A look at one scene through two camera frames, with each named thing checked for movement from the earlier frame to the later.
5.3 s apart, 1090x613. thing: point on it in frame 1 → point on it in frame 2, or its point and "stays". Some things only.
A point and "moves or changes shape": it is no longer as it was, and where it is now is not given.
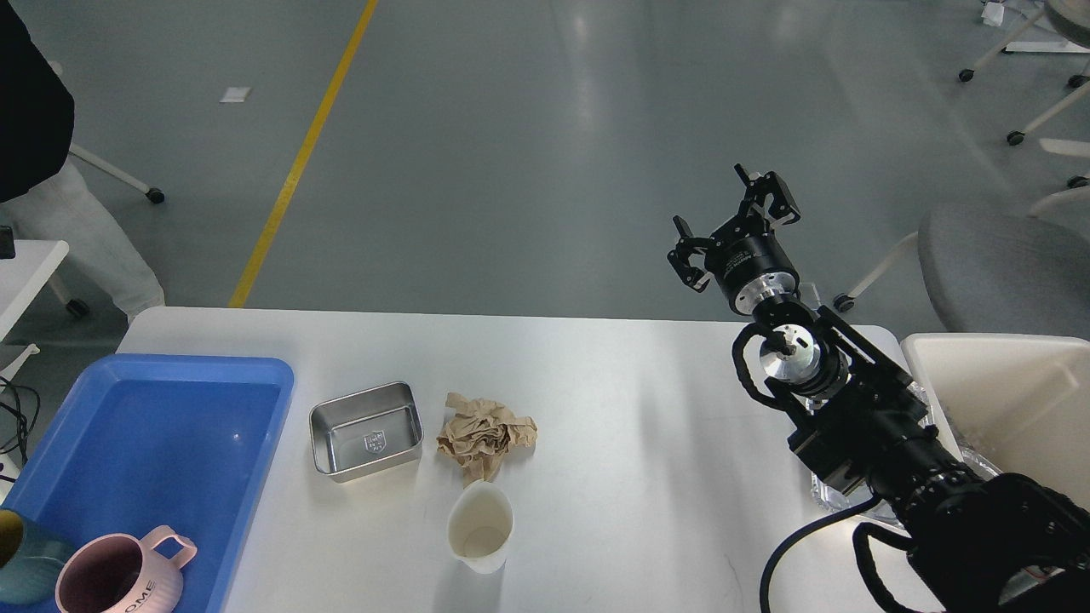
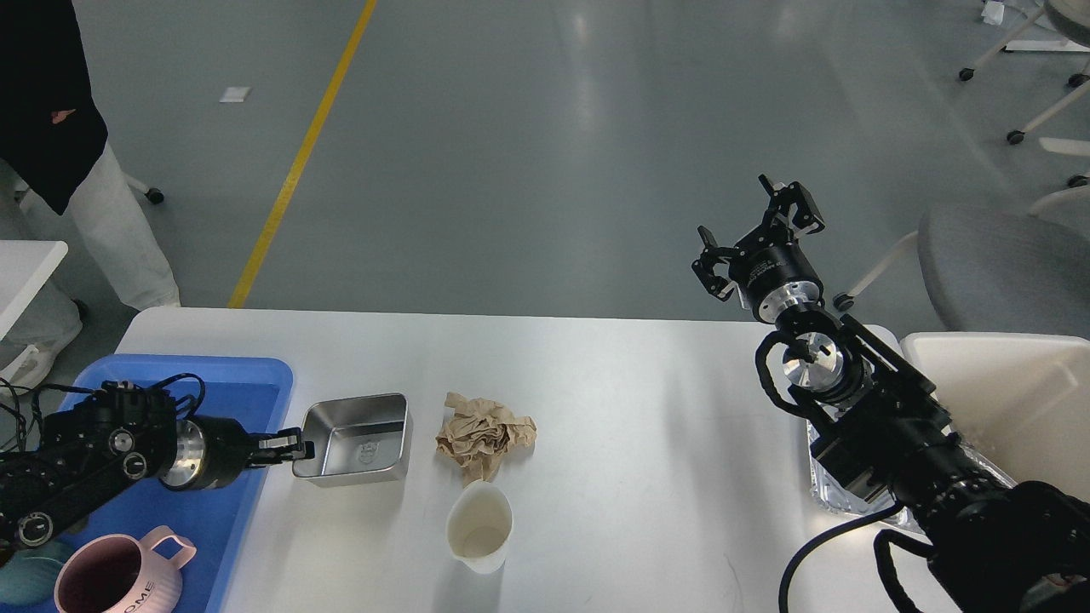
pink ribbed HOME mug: [123, 574] stays
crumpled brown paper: [479, 434] stays
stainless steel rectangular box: [368, 432] moves or changes shape
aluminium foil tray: [829, 496] stays
